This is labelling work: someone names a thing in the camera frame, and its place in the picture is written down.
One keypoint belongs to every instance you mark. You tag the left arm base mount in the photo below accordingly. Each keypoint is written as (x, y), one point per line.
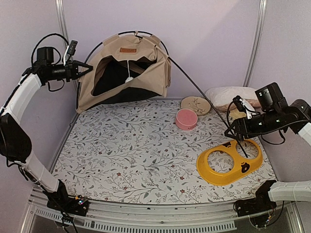
(61, 201)

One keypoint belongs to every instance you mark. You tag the right aluminium frame post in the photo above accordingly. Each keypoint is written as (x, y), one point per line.
(256, 42)

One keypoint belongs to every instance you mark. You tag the aluminium frame post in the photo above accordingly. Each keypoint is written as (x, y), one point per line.
(61, 19)
(256, 42)

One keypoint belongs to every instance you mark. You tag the left aluminium frame post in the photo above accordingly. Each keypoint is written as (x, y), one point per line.
(61, 19)

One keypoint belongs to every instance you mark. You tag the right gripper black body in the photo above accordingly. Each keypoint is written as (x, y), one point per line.
(253, 129)

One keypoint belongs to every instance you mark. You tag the beige bird-print plate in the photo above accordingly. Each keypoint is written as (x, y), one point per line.
(197, 104)

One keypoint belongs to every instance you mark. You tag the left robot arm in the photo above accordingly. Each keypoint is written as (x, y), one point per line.
(15, 144)

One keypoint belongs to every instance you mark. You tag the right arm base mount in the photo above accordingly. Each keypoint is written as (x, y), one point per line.
(260, 203)

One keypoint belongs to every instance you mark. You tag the black flexible tent pole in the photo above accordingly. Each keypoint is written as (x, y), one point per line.
(196, 86)

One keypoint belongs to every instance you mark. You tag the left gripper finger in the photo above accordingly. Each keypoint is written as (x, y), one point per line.
(84, 65)
(84, 72)

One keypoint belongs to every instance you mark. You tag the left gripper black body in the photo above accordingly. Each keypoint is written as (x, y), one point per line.
(69, 73)

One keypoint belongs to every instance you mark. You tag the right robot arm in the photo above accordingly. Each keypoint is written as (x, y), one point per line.
(276, 116)

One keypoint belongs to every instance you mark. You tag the white and brown pillow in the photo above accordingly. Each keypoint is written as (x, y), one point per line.
(221, 97)

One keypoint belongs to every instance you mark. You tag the beige fabric pet tent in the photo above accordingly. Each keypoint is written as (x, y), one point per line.
(122, 56)

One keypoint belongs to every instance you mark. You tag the pale yellow pet bowl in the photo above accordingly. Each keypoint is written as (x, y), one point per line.
(236, 114)

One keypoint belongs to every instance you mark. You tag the pink round pet bowl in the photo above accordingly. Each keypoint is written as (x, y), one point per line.
(186, 119)

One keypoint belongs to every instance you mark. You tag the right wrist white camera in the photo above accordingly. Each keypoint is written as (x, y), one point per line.
(244, 106)

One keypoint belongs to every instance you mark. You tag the floral table mat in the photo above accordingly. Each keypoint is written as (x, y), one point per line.
(134, 153)

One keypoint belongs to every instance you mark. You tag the white pompom toy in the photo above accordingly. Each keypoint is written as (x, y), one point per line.
(129, 79)

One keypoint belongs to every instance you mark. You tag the metal base rail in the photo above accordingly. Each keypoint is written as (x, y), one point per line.
(114, 217)

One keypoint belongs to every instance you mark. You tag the yellow double bowl holder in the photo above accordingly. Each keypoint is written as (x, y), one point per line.
(229, 162)

